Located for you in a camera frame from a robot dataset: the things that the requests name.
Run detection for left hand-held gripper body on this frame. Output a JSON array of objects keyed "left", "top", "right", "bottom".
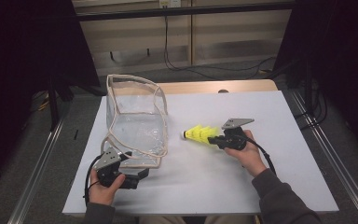
[{"left": 93, "top": 147, "right": 139, "bottom": 190}]

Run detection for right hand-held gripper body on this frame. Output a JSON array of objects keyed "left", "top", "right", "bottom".
[{"left": 218, "top": 118, "right": 255, "bottom": 152}]

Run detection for transparent bag with beige trim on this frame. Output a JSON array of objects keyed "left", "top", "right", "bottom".
[{"left": 101, "top": 74, "right": 170, "bottom": 170}]

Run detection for person's left hand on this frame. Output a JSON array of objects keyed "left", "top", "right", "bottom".
[{"left": 88, "top": 169, "right": 127, "bottom": 207}]

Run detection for person's right hand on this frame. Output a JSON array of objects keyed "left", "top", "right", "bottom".
[{"left": 223, "top": 130, "right": 268, "bottom": 178}]

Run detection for white table sheet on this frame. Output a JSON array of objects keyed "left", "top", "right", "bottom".
[{"left": 62, "top": 91, "right": 339, "bottom": 217}]

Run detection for black metal stand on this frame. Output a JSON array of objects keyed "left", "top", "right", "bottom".
[{"left": 48, "top": 74, "right": 74, "bottom": 132}]

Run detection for black horizontal bar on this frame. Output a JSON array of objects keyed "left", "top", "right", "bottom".
[{"left": 76, "top": 1, "right": 296, "bottom": 22}]

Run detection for black curtain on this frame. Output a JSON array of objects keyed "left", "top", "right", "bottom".
[
  {"left": 273, "top": 0, "right": 358, "bottom": 153},
  {"left": 0, "top": 0, "right": 101, "bottom": 194}
]

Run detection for white power outlet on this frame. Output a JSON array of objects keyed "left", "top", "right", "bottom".
[{"left": 158, "top": 0, "right": 182, "bottom": 8}]

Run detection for left hand-held gripper black cable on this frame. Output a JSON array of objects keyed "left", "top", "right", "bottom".
[{"left": 83, "top": 155, "right": 102, "bottom": 206}]

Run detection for hand-held gripper black cable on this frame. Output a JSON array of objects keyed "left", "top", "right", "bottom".
[
  {"left": 243, "top": 136, "right": 277, "bottom": 175},
  {"left": 83, "top": 155, "right": 102, "bottom": 206}
]

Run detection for right hand-held gripper black cable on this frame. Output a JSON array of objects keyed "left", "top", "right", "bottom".
[{"left": 243, "top": 136, "right": 277, "bottom": 175}]

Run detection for aluminium floor rail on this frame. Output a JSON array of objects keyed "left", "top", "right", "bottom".
[
  {"left": 290, "top": 90, "right": 358, "bottom": 224},
  {"left": 7, "top": 118, "right": 66, "bottom": 224}
]

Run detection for yellow floor cable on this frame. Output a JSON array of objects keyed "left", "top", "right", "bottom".
[{"left": 32, "top": 90, "right": 50, "bottom": 113}]

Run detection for black floor cables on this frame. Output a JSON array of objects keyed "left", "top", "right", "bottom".
[{"left": 293, "top": 78, "right": 329, "bottom": 130}]

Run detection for black hanging wall cable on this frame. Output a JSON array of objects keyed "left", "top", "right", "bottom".
[{"left": 163, "top": 15, "right": 278, "bottom": 80}]

